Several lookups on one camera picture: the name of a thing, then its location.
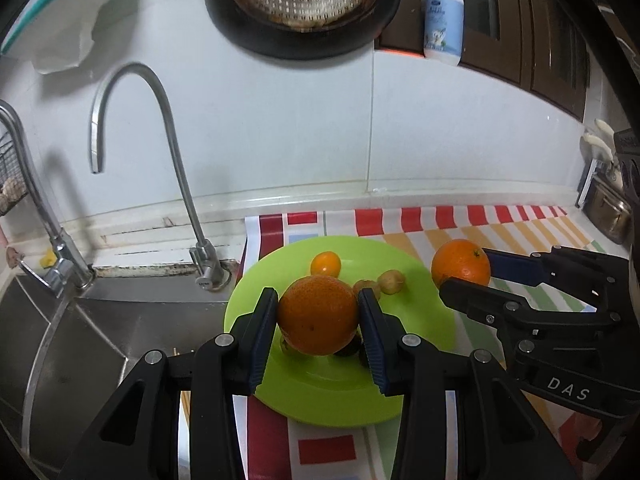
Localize black ribbed object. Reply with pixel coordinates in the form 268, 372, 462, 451
614, 130, 640, 201

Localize black wire basket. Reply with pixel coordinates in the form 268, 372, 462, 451
0, 132, 26, 218

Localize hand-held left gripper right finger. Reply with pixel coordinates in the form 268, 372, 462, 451
356, 288, 578, 480

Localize metal utensil holder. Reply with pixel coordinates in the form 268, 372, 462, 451
582, 160, 633, 243

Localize slim gooseneck faucet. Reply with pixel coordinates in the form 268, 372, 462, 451
90, 62, 226, 292

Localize dark brown window frame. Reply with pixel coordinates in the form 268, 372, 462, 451
375, 0, 591, 121

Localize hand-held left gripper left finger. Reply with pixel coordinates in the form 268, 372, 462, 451
57, 287, 279, 480

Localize white blue pump bottle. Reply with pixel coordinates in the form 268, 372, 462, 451
424, 0, 465, 67

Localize black hanging pan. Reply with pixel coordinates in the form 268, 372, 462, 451
204, 0, 402, 61

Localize orange tape strip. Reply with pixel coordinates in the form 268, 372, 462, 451
377, 47, 426, 60

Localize large orange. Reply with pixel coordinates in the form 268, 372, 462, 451
276, 275, 360, 356

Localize large chrome kitchen faucet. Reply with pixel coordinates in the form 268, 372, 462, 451
0, 100, 96, 297

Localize medium orange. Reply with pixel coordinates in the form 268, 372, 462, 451
431, 239, 492, 289

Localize striped colourful tablecloth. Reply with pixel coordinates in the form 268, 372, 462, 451
180, 204, 640, 480

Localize garlic bulbs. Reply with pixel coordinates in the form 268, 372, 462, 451
0, 177, 25, 211

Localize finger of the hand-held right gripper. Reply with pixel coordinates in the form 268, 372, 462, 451
481, 245, 637, 312
438, 278, 622, 357

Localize small kumquat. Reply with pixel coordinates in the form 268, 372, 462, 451
310, 251, 342, 277

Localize green plate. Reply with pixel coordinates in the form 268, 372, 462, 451
223, 236, 457, 428

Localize stainless steel sink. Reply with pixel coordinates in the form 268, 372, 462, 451
0, 260, 241, 480

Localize teal white tissue package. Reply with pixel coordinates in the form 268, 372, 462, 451
0, 0, 146, 75

